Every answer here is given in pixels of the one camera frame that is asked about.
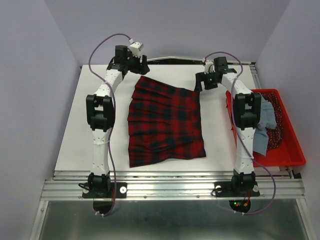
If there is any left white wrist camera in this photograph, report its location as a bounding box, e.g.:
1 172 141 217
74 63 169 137
128 41 144 58

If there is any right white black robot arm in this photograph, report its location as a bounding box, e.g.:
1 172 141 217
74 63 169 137
194 57 262 198

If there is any red navy plaid skirt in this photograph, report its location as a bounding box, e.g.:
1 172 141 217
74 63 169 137
127 76 206 168

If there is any dark red dotted skirt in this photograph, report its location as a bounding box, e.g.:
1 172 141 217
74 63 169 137
261 92 284 151

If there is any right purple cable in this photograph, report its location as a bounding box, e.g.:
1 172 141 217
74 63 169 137
201 51 277 216

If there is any aluminium right side rail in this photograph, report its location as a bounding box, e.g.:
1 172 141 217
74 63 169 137
249 62 261 89

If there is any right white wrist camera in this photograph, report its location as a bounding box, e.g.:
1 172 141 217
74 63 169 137
204 60 215 74

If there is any aluminium front rail frame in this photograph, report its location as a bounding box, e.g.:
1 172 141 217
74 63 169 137
30 168 317 240

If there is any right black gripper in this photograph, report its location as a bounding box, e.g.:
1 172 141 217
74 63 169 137
193 69 219 92

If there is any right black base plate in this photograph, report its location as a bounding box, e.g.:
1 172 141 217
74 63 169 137
211 181 260 198

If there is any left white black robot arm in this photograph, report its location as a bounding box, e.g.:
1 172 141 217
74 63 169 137
81 41 150 199

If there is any light blue denim skirt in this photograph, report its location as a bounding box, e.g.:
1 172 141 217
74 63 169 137
253 96 277 156

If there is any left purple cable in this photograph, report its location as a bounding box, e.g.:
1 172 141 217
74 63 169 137
88 33 133 218

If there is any red plastic bin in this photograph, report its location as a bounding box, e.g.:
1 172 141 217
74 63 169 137
225 88 307 168

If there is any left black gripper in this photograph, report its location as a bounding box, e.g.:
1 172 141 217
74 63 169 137
123 51 149 75

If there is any purple cable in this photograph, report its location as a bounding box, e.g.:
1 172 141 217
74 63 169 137
88 33 133 218
201 51 277 216

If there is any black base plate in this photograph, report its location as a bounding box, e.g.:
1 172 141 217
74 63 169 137
78 182 128 199
211 181 260 198

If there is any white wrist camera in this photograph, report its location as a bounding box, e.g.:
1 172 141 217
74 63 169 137
128 41 144 58
204 60 215 74

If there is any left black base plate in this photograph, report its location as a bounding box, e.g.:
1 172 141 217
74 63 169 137
78 182 128 199

